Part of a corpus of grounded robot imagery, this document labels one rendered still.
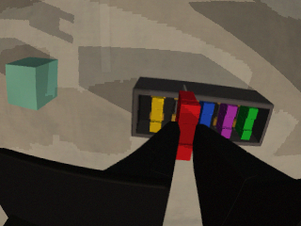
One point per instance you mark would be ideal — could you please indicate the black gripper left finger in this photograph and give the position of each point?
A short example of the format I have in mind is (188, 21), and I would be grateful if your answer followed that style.
(134, 192)

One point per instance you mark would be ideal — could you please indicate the blue fuse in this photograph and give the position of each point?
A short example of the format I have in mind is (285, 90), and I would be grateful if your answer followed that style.
(205, 112)

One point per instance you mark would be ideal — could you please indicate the dark grey fuse block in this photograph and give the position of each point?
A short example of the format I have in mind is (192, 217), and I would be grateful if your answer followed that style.
(240, 115)

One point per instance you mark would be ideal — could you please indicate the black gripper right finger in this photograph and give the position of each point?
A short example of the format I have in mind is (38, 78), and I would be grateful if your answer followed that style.
(235, 188)

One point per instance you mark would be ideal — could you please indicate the red fuse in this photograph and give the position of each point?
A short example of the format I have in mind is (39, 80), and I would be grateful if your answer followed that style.
(187, 117)

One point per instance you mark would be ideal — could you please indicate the yellow fuse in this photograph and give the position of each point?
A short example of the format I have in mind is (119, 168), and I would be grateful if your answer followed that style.
(156, 114)

